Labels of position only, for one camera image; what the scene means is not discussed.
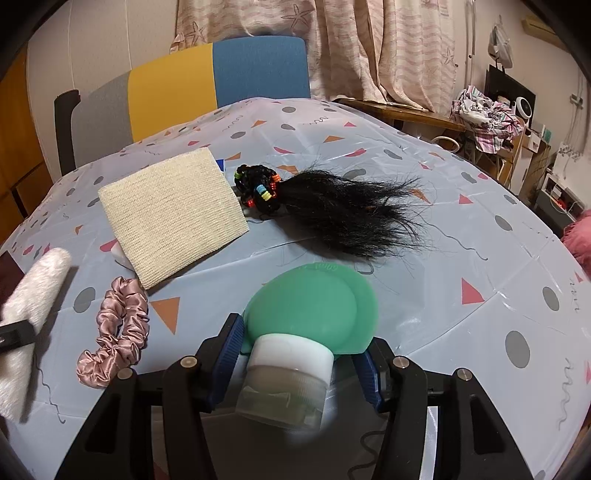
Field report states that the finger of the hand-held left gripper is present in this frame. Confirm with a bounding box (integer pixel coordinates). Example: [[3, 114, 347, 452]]
[[0, 320, 37, 354]]

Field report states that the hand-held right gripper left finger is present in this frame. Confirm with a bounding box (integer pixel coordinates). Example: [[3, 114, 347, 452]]
[[53, 314, 245, 480]]

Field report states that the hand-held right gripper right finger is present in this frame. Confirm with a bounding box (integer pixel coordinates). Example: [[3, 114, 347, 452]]
[[353, 337, 541, 480]]

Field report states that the white fluffy towel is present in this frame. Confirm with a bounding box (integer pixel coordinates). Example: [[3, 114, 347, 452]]
[[0, 247, 74, 423]]

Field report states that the pink satin scrunchie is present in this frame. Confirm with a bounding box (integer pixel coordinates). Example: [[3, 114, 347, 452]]
[[76, 276, 151, 387]]

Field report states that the cream woven cloth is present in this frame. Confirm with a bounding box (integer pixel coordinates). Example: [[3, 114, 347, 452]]
[[98, 147, 250, 291]]

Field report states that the black hairpiece with coloured bands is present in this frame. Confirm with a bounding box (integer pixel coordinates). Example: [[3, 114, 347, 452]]
[[233, 159, 439, 273]]

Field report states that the pink pillow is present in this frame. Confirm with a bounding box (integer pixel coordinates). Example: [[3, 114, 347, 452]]
[[561, 220, 591, 283]]

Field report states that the grey yellow blue chair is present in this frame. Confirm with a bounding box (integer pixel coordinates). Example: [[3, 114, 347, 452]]
[[74, 36, 311, 174]]

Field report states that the wooden desk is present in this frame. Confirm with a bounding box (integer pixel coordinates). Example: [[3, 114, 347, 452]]
[[333, 96, 513, 185]]

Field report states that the pile of clothes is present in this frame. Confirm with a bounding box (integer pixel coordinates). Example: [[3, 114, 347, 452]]
[[450, 84, 525, 153]]

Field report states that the white desk fan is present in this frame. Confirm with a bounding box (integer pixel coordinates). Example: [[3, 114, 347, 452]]
[[509, 96, 532, 127]]

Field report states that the black monitor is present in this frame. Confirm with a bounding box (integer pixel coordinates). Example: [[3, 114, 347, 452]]
[[484, 65, 537, 127]]

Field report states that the beige starfish print curtain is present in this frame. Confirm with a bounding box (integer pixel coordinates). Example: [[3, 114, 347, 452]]
[[170, 0, 468, 112]]

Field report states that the white pole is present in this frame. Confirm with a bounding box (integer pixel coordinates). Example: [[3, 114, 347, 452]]
[[465, 0, 477, 88]]

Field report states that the air conditioner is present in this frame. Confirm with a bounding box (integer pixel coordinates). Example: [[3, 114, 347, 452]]
[[522, 15, 566, 46]]

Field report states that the white wall-hung bag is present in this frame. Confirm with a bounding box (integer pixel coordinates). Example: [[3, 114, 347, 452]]
[[488, 16, 514, 70]]

